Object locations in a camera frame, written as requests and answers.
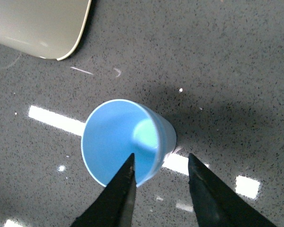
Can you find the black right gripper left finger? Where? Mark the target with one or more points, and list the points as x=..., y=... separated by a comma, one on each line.
x=114, y=206

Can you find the blue cup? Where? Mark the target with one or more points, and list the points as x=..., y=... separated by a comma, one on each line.
x=118, y=128

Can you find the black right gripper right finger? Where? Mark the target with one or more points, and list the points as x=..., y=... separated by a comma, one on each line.
x=216, y=204

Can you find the cream white toaster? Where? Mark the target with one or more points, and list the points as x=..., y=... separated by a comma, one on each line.
x=49, y=29

